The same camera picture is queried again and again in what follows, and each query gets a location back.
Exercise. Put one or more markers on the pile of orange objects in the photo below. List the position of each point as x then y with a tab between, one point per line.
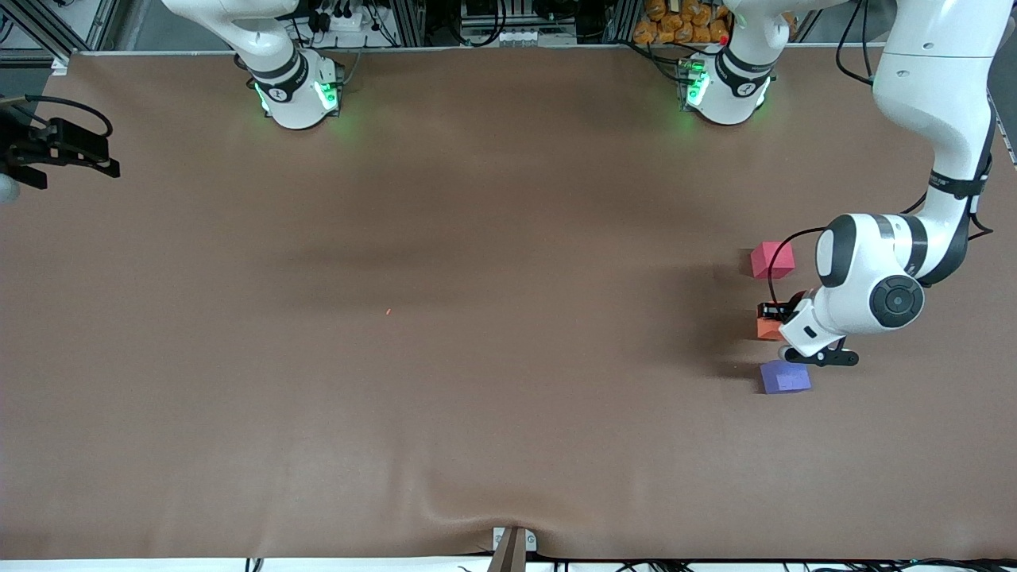
683	22

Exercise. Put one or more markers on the white table corner bracket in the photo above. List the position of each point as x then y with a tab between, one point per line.
59	66

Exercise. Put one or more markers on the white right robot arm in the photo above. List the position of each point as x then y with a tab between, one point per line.
290	99

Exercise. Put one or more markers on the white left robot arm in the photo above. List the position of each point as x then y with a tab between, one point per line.
929	95

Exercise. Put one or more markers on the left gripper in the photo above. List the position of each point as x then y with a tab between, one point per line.
772	311

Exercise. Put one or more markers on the white power strip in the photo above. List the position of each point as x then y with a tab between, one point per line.
342	21

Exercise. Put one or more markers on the orange foam block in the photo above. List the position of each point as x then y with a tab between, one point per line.
769	328

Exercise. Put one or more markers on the red foam block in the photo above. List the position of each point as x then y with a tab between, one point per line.
783	256

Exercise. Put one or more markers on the metal table edge bracket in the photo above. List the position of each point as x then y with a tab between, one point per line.
514	544

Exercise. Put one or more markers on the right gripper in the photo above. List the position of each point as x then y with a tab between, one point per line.
17	151

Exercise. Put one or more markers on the purple foam block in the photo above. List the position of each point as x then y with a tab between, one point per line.
785	377

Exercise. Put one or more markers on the large table cover mat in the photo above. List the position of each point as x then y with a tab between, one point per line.
508	238

